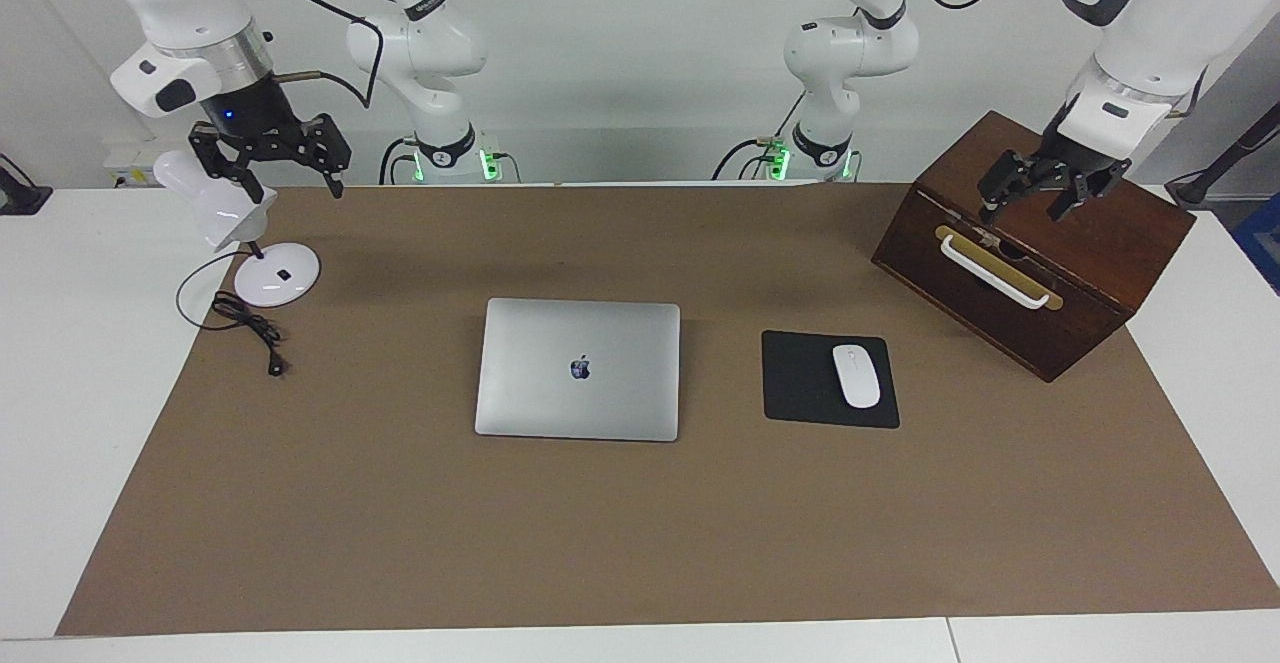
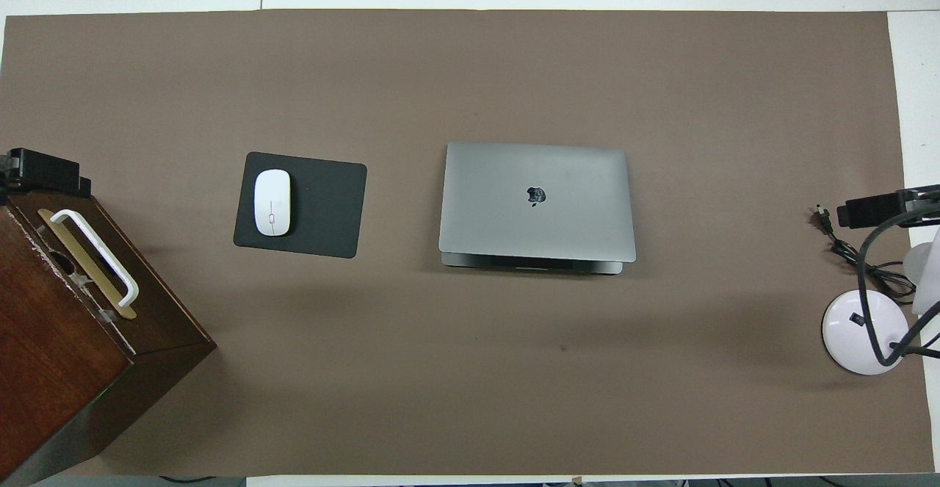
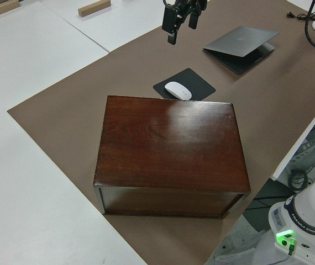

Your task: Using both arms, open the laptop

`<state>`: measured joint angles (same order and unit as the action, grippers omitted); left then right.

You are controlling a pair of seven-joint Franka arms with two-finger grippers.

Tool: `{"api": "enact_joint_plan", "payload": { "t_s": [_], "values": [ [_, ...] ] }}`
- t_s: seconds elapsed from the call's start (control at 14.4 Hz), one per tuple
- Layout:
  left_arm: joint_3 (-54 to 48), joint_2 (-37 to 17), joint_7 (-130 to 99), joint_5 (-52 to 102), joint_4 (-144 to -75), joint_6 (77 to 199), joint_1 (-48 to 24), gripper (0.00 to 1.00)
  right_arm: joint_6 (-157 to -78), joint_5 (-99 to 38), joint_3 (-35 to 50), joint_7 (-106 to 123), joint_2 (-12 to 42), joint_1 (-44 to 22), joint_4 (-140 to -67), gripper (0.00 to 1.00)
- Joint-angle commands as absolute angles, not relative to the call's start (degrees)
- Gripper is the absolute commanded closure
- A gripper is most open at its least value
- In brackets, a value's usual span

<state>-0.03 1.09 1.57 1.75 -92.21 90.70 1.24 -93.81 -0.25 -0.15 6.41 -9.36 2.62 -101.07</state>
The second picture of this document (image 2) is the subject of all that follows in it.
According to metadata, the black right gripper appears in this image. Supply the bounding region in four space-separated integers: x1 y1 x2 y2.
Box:
837 184 940 231

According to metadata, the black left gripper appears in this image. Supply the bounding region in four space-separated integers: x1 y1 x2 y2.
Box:
0 148 93 205

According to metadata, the silver grey laptop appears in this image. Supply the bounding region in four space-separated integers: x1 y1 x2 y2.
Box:
438 141 637 276

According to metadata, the white desk lamp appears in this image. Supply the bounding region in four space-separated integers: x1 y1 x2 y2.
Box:
821 224 940 376

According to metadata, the dark brown wooden box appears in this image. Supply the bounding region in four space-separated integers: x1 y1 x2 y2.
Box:
0 192 218 486

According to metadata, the white computer mouse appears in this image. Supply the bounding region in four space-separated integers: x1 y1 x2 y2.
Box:
253 169 292 237

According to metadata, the black mouse pad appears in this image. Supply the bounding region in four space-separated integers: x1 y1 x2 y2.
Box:
234 151 368 259

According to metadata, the brown table mat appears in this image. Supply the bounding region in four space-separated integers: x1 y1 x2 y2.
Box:
0 10 935 477

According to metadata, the black lamp power cable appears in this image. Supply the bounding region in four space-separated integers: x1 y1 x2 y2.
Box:
815 205 919 298

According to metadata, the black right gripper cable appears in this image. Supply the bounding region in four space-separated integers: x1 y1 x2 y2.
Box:
856 204 940 367

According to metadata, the white box handle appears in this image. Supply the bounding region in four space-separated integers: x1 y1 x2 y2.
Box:
50 209 140 307

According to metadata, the gold handle plate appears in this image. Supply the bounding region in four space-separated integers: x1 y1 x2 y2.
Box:
37 208 138 320

